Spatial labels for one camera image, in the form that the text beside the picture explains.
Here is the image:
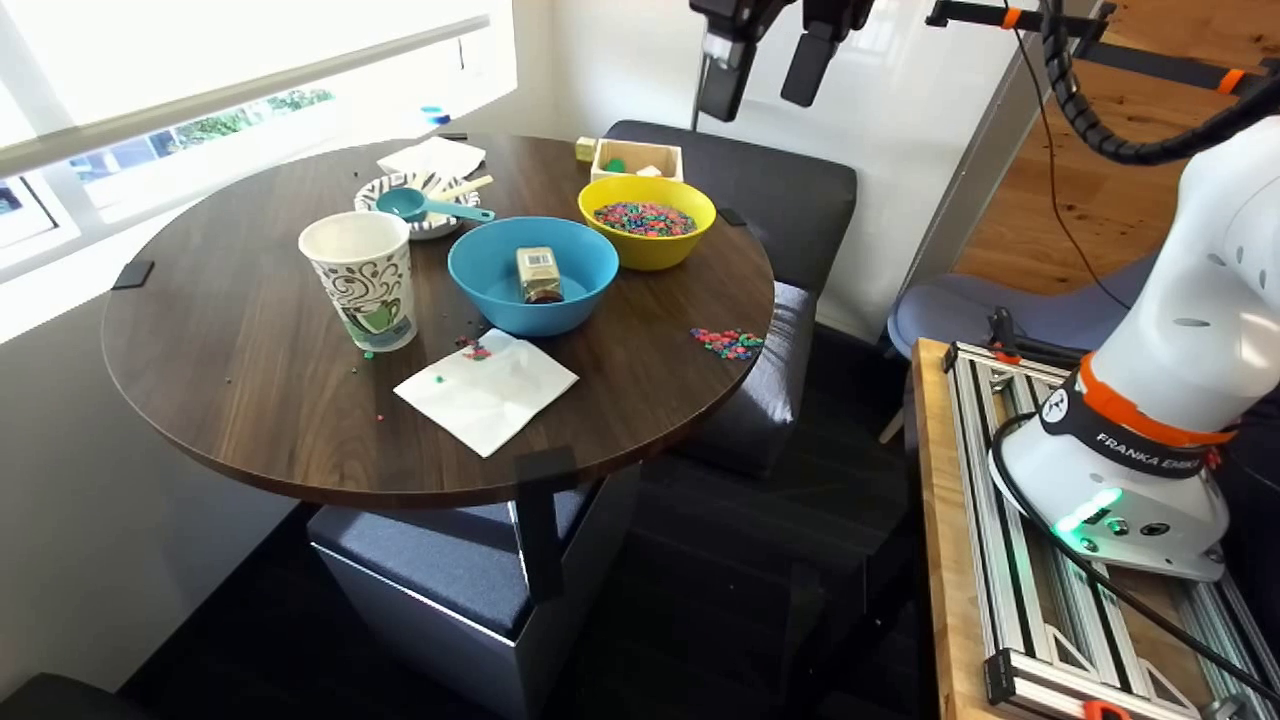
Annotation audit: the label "grey window rail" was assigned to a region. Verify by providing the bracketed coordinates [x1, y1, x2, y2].
[0, 13, 496, 179]

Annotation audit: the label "white board with grey frame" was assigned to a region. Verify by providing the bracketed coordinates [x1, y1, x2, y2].
[688, 0, 1113, 345]

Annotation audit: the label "white paper napkin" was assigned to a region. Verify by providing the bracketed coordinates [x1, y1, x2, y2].
[388, 326, 583, 461]

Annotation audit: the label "blue-grey ottoman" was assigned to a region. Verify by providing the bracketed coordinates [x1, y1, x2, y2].
[302, 465, 646, 720]

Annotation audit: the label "colourful candies scattered pile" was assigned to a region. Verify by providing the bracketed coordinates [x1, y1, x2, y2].
[688, 322, 766, 366]

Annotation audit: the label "teal plastic scoop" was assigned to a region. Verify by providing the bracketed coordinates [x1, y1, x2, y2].
[372, 186, 498, 228]

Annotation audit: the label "yellow bowl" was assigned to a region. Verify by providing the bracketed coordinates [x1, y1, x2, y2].
[573, 172, 720, 275]

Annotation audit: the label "black cable on frame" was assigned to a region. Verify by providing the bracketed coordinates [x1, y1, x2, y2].
[985, 405, 1280, 713]

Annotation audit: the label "white patterned paper cup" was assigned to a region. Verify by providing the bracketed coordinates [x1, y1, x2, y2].
[295, 208, 422, 362]

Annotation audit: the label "blue bowl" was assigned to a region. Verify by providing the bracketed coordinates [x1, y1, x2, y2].
[444, 213, 624, 339]

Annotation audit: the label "black corrugated cable conduit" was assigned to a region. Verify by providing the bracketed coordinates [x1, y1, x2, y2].
[1036, 0, 1280, 172]

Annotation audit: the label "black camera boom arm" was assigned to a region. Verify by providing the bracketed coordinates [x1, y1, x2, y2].
[924, 0, 1262, 102]

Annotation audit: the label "thin black hanging cable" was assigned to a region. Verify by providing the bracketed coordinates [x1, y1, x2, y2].
[1013, 28, 1134, 311]

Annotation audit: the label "small patterned plate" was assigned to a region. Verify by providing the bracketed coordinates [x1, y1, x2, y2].
[351, 170, 471, 249]

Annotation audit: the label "black stool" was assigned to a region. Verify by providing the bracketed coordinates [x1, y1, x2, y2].
[0, 674, 153, 720]

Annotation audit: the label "colourful candies in bowl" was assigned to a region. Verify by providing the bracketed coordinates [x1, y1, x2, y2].
[592, 195, 705, 241]

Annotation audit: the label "aluminium profile frame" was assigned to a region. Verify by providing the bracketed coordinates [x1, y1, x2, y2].
[943, 336, 1280, 720]

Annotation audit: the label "small wooden box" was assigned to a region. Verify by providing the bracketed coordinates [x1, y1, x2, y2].
[573, 134, 688, 186]

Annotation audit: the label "grey-blue chair seat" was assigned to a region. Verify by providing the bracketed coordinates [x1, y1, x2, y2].
[884, 256, 1160, 370]

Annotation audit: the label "round dark wooden table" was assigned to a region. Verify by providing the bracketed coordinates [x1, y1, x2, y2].
[94, 130, 779, 610]

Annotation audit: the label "white paper sheet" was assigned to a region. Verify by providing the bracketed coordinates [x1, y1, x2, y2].
[377, 134, 493, 194]

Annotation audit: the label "small white brown block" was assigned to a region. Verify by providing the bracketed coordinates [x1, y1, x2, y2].
[510, 246, 567, 308]

